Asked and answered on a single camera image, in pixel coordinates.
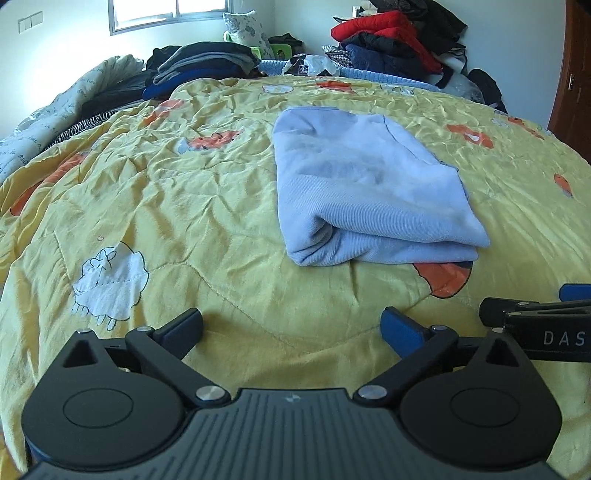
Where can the yellow printed quilt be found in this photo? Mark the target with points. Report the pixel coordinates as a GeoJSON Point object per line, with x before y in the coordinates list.
{"type": "Point", "coordinates": [184, 207]}

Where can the light blue knitted blanket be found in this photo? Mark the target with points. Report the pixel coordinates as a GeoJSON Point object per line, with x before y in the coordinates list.
{"type": "Point", "coordinates": [392, 79]}

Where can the white quilted blanket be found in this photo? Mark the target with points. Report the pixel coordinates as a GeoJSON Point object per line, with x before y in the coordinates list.
{"type": "Point", "coordinates": [60, 106]}

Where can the pile of black clothes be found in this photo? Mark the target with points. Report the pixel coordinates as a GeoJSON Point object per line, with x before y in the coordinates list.
{"type": "Point", "coordinates": [429, 14]}

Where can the green plastic item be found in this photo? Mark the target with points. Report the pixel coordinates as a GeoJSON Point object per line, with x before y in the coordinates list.
{"type": "Point", "coordinates": [280, 50]}

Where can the navy jacket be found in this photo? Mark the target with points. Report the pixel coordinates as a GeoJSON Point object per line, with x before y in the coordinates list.
{"type": "Point", "coordinates": [383, 53]}

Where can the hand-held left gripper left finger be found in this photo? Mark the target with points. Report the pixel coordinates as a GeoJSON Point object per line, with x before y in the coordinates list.
{"type": "Point", "coordinates": [184, 326]}

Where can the white crumpled clothes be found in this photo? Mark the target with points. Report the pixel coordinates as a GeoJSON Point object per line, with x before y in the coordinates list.
{"type": "Point", "coordinates": [457, 78]}

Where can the white plastic bag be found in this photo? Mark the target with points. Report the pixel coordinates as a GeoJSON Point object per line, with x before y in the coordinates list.
{"type": "Point", "coordinates": [314, 64]}

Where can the stack of dark folded clothes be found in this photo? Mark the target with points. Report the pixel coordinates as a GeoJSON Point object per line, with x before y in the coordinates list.
{"type": "Point", "coordinates": [203, 64]}

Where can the red and dark clothes pile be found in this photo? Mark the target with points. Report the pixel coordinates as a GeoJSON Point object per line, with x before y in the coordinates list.
{"type": "Point", "coordinates": [374, 25]}

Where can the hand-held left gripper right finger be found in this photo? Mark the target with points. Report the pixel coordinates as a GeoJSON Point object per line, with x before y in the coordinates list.
{"type": "Point", "coordinates": [400, 328]}

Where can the brown wooden door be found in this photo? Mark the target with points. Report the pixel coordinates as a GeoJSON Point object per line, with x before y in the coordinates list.
{"type": "Point", "coordinates": [575, 46]}

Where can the wall switch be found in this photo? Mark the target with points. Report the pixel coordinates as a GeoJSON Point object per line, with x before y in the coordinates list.
{"type": "Point", "coordinates": [31, 23]}

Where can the zebra striped cloth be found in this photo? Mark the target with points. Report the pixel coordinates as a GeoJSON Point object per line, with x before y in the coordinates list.
{"type": "Point", "coordinates": [87, 123]}

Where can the light blue shirt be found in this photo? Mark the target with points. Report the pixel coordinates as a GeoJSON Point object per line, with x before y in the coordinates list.
{"type": "Point", "coordinates": [360, 184]}

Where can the checkered cloth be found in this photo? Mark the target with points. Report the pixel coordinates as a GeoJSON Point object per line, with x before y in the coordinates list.
{"type": "Point", "coordinates": [337, 55]}

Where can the window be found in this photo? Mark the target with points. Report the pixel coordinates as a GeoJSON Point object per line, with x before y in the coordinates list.
{"type": "Point", "coordinates": [161, 14]}

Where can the black bag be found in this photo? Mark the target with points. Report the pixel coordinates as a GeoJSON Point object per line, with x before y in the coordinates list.
{"type": "Point", "coordinates": [487, 90]}

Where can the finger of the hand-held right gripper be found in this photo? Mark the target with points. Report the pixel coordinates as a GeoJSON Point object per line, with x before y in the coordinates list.
{"type": "Point", "coordinates": [575, 292]}
{"type": "Point", "coordinates": [494, 310]}

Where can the black garment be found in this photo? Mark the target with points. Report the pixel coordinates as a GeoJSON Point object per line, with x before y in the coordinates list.
{"type": "Point", "coordinates": [120, 92]}

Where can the printed white pillow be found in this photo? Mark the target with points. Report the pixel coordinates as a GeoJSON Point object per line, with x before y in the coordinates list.
{"type": "Point", "coordinates": [244, 30]}

